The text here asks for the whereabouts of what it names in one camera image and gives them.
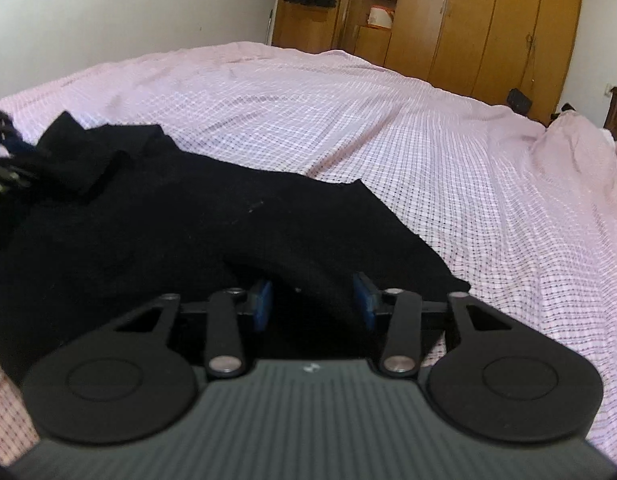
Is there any pink checked bed cover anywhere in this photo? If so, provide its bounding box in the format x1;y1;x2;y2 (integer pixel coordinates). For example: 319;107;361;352
0;40;617;467

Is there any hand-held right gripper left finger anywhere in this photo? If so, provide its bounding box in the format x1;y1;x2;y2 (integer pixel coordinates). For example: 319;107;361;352
113;280;274;379

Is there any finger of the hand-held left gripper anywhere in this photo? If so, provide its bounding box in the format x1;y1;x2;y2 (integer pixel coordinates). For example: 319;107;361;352
0;156;36;197
0;102;38;157

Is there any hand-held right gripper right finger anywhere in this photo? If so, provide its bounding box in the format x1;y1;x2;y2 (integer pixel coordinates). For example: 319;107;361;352
353;272;512;379

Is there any wooden wardrobe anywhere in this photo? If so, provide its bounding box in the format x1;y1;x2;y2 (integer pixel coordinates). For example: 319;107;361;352
270;0;587;124

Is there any black garment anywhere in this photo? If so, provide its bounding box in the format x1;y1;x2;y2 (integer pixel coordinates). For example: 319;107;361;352
0;110;472;387

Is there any white container with orange lid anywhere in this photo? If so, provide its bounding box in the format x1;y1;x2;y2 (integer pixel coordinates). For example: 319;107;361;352
368;5;396;29

